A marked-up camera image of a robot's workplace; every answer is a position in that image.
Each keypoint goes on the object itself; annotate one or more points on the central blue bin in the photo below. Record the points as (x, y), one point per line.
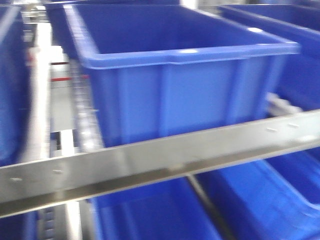
(163, 70)

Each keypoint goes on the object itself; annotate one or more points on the lower blue bin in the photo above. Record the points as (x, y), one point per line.
(168, 210)

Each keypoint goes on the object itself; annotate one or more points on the left blue bin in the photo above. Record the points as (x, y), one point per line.
(14, 84)

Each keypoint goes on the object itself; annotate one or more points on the steel shelf front rail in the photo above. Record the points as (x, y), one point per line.
(46, 183)

